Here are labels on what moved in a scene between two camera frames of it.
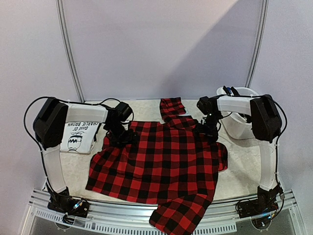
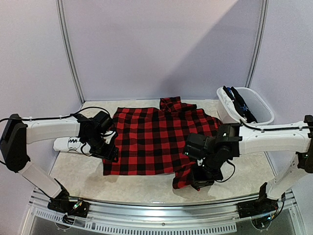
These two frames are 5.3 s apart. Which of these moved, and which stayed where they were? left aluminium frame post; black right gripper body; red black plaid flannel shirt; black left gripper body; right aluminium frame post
Moved: red black plaid flannel shirt; black right gripper body; black left gripper body
Stayed: right aluminium frame post; left aluminium frame post
